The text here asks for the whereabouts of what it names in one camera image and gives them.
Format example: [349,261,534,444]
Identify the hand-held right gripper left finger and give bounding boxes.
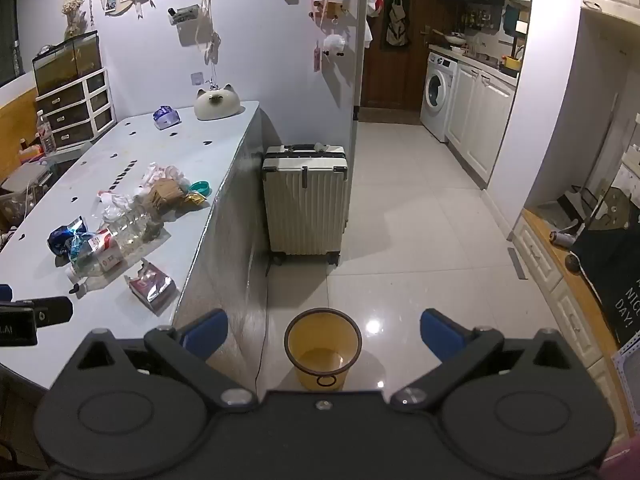
[75,308,258,410]

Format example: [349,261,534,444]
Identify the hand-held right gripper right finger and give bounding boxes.
[389,308,571,410]

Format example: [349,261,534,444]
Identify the clear bottle with white cap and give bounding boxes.
[66,229,126,295]

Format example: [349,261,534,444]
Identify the yellow plastic bin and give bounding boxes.
[284,308,363,391]

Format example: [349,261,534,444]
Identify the clear plastic bag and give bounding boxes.
[96,189,138,223]

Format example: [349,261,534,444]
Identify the brown paper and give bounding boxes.
[145,178,187,212]

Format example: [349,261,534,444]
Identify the maroon snack wrapper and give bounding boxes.
[126,258,178,317]

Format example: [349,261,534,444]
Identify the blue snack wrapper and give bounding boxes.
[47,216,96,257]

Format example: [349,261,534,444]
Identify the crushed clear plastic bottle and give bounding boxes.
[102,205,163,257]

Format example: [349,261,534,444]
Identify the grey box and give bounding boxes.
[0,162,55,196]

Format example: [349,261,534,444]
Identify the white cabinet with wooden top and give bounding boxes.
[510,207,633,436]

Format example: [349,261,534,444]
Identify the grey spray can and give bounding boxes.
[550,226,583,249]

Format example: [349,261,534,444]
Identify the upright red label water bottle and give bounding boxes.
[36,110,56,157]

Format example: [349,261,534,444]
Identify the cream hard-shell suitcase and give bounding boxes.
[262,143,350,267]

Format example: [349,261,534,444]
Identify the black printed cloth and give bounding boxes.
[570,187,640,346]

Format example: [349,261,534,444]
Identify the white perforated sheet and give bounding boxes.
[604,330,640,442]

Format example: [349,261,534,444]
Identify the white drawer unit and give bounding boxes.
[36,68,115,155]

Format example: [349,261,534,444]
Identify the white kitchen base cabinets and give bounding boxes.
[445,57,518,190]

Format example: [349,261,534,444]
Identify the purple tissue pack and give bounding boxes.
[152,105,182,131]

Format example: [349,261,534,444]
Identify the cat-shaped ceramic ornament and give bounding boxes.
[194,83,245,122]

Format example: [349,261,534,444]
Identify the dark window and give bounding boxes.
[0,39,22,88]

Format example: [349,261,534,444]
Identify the glass fish tank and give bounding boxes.
[32,30,104,97]

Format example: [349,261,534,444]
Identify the white washing machine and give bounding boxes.
[420,51,459,144]

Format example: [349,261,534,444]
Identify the brown wooden door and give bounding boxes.
[360,0,438,111]

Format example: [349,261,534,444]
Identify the dried flower bunch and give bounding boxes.
[62,0,87,39]

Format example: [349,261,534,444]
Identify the hanging tote bag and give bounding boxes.
[384,0,411,50]

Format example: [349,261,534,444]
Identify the wooden hook rack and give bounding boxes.
[311,1,349,25]

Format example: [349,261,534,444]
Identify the black power cable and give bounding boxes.
[254,252,275,403]

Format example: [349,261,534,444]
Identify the white wall gadget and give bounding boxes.
[169,6,202,27]

